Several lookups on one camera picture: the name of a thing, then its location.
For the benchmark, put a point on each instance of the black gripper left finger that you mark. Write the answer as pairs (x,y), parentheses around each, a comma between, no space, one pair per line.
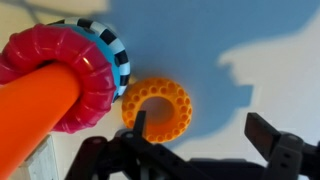
(139,124)

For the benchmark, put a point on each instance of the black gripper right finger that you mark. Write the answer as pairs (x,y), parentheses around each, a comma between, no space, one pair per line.
(261,134)

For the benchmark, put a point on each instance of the wooden slatted tray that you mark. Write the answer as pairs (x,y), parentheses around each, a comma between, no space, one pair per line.
(40,164)

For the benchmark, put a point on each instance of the orange ring holder post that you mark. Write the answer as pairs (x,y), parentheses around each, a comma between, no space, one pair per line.
(29,108)

